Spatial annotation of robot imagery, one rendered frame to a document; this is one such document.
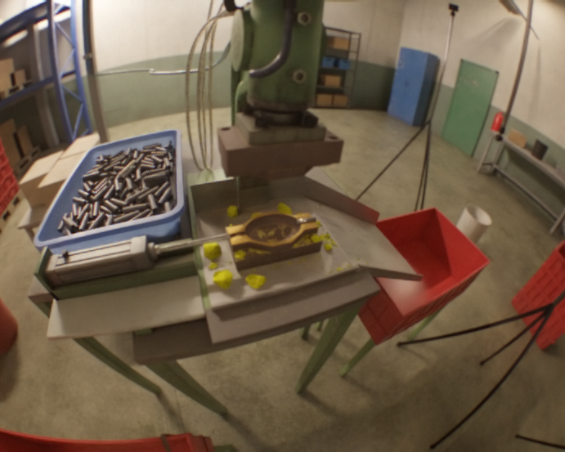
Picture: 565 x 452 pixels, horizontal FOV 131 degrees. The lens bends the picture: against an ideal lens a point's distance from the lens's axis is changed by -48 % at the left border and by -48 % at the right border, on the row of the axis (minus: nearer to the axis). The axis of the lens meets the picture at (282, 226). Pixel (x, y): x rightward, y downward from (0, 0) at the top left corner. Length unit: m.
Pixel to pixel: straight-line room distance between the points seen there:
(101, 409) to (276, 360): 1.06
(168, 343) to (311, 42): 0.48
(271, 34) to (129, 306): 0.44
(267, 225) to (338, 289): 0.18
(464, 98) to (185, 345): 6.26
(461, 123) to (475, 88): 0.90
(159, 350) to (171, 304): 0.09
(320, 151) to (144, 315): 0.37
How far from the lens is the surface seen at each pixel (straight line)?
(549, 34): 6.03
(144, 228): 0.54
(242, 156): 0.31
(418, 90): 6.52
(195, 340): 0.44
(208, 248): 0.46
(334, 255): 0.49
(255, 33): 0.31
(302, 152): 0.33
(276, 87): 0.30
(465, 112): 6.23
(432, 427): 1.63
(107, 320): 0.46
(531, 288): 2.47
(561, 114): 5.61
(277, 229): 0.49
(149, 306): 0.44
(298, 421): 1.36
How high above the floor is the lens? 1.35
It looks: 41 degrees down
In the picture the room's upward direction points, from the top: 5 degrees clockwise
